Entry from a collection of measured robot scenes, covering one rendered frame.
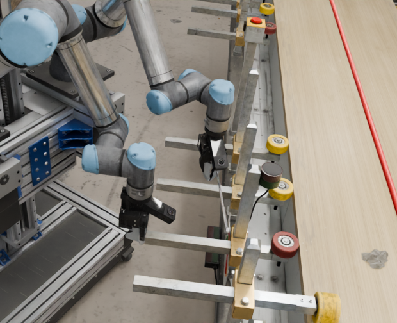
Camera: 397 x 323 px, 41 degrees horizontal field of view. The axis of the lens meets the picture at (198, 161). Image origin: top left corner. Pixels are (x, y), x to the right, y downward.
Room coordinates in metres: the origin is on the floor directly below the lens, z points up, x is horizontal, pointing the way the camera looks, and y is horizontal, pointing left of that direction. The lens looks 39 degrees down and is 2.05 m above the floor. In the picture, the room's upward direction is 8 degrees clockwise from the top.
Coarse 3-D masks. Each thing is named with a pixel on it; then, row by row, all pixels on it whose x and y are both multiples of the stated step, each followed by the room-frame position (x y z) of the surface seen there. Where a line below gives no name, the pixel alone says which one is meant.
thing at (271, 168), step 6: (264, 168) 1.14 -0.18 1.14; (270, 168) 1.14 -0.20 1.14; (276, 168) 1.14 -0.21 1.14; (270, 174) 1.11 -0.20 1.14; (276, 174) 1.11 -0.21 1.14; (264, 180) 1.11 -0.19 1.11; (258, 186) 1.12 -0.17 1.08; (264, 192) 1.14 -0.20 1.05; (258, 198) 1.14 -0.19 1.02; (252, 210) 1.14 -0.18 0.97
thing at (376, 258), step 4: (364, 252) 1.10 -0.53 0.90; (372, 252) 1.10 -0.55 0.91; (376, 252) 1.10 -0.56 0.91; (380, 252) 1.11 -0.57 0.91; (384, 252) 1.10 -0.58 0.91; (364, 256) 1.08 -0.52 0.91; (368, 256) 1.08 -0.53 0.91; (372, 256) 1.08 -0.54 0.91; (376, 256) 1.08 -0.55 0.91; (380, 256) 1.08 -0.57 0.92; (384, 256) 1.08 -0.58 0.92; (364, 260) 1.07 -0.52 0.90; (368, 260) 1.07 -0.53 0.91; (372, 260) 1.07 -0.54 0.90; (376, 260) 1.07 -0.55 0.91; (380, 260) 1.07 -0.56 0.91; (384, 260) 1.08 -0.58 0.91; (372, 264) 1.05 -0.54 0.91; (376, 264) 1.05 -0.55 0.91; (380, 264) 1.06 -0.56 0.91
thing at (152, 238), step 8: (152, 232) 1.10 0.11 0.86; (160, 232) 1.10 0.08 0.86; (152, 240) 1.08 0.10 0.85; (160, 240) 1.08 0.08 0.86; (168, 240) 1.08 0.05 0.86; (176, 240) 1.08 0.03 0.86; (184, 240) 1.09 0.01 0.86; (192, 240) 1.09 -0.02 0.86; (200, 240) 1.09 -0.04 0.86; (208, 240) 1.10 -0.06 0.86; (216, 240) 1.10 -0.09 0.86; (224, 240) 1.11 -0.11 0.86; (184, 248) 1.08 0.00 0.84; (192, 248) 1.08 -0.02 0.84; (200, 248) 1.08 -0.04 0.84; (208, 248) 1.08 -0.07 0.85; (216, 248) 1.08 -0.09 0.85; (224, 248) 1.08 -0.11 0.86; (264, 248) 1.10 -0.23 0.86; (264, 256) 1.08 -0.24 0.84; (272, 256) 1.08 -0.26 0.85
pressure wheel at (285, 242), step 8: (280, 232) 1.13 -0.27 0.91; (272, 240) 1.10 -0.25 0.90; (280, 240) 1.10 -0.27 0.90; (288, 240) 1.10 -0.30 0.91; (296, 240) 1.11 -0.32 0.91; (272, 248) 1.08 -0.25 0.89; (280, 248) 1.07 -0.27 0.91; (288, 248) 1.07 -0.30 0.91; (296, 248) 1.08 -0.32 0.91; (280, 256) 1.06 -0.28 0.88; (288, 256) 1.06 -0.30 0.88
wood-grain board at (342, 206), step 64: (320, 0) 3.06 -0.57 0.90; (384, 0) 3.21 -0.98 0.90; (320, 64) 2.26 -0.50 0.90; (384, 64) 2.35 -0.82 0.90; (320, 128) 1.73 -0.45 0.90; (384, 128) 1.79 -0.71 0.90; (320, 192) 1.35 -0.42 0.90; (384, 192) 1.39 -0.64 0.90; (320, 256) 1.06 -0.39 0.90; (384, 320) 0.87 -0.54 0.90
